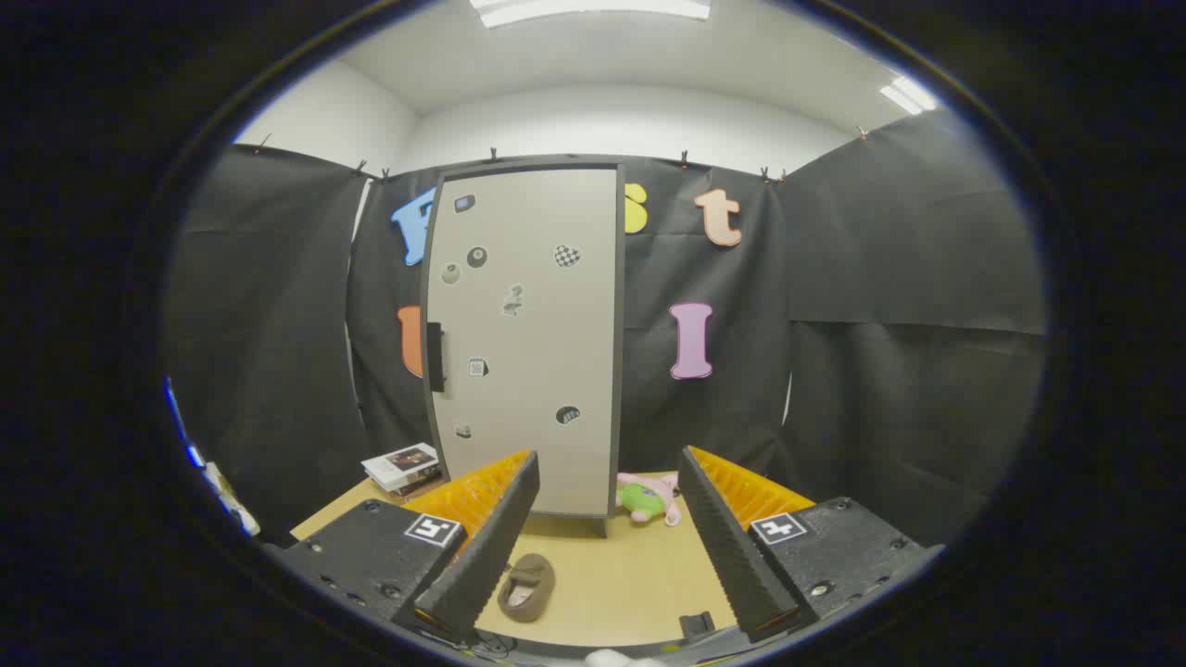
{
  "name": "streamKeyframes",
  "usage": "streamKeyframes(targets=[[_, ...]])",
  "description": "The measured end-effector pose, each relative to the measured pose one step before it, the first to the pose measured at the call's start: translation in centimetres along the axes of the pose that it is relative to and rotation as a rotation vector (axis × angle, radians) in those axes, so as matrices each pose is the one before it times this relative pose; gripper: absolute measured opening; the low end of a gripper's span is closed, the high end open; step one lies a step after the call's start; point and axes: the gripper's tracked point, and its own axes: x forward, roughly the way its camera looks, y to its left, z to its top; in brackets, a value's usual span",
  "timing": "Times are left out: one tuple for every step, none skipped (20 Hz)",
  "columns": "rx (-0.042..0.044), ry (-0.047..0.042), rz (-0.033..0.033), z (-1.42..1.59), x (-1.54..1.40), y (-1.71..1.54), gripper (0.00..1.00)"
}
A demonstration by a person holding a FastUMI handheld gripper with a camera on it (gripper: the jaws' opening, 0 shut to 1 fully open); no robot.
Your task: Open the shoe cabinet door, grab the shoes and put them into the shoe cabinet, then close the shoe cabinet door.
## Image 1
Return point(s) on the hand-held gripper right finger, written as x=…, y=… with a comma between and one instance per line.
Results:
x=732, y=556

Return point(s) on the blue and white object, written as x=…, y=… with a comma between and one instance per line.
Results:
x=232, y=505

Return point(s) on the beige shoe cabinet door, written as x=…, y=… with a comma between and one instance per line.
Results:
x=528, y=417

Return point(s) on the brown cover book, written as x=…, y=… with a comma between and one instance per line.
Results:
x=422, y=488

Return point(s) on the white cover book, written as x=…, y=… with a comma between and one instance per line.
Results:
x=398, y=461

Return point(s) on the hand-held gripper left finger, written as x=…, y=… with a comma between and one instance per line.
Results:
x=491, y=547

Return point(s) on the long ceiling light panel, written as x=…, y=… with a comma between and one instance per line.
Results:
x=593, y=9

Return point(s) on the grey shoe cabinet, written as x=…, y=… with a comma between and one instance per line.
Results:
x=620, y=371

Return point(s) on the small ceiling light panel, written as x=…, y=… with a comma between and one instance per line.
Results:
x=908, y=94

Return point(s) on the black backdrop cloth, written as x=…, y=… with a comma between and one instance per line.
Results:
x=880, y=371

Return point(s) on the brown slip-on shoe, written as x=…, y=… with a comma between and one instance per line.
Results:
x=533, y=593

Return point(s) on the pink and green plush toy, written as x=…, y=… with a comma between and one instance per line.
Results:
x=644, y=500

